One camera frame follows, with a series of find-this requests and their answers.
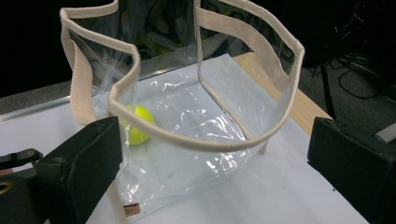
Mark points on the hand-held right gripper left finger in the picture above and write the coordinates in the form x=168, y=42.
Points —
x=81, y=168

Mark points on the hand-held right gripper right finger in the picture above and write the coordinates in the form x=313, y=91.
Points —
x=351, y=161

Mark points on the yellow tennis ball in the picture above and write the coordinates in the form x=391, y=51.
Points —
x=140, y=124

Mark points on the transparent bag with beige trim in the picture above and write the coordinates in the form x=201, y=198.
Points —
x=193, y=130

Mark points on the black metal stand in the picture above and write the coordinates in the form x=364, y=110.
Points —
x=328, y=93

